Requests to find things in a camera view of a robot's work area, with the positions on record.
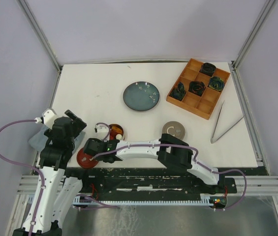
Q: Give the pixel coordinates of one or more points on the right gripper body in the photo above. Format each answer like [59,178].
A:
[99,141]

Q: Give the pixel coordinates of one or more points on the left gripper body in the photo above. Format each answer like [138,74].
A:
[78,125]

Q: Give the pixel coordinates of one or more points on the red lunch box lid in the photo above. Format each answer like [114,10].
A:
[85,161]

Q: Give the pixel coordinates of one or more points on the red steel lunch bowl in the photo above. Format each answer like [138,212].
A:
[112,135]

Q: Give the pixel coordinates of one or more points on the fried chicken piece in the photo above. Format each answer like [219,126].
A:
[116,129]

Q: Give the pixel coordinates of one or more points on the blue ceramic food plate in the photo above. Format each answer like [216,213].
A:
[141,96]

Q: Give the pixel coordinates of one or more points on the beige lunch box lid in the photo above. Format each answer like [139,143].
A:
[175,129]

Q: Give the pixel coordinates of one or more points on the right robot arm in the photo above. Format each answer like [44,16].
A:
[170,151]

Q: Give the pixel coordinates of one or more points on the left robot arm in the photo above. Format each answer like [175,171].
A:
[55,190]

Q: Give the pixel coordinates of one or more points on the light blue cloth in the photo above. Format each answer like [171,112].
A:
[39,140]

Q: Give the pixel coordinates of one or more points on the blue rolled napkin left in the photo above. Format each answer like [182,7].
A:
[178,92]

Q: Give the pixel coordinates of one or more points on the orange black rolled napkin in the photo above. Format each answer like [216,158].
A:
[196,87]

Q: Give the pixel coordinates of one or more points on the green rolled napkin right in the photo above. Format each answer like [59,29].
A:
[216,83]

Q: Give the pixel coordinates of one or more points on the dark rolled napkin top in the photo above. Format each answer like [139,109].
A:
[208,69]

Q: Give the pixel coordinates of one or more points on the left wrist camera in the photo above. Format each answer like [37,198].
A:
[47,118]

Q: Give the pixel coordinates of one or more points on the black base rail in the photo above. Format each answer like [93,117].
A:
[117,183]

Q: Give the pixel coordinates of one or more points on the left aluminium frame post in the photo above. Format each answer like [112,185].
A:
[25,7]

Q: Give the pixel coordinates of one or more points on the aluminium frame post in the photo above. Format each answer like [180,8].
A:
[25,7]
[258,24]

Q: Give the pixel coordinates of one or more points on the right aluminium frame post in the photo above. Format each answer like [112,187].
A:
[258,24]

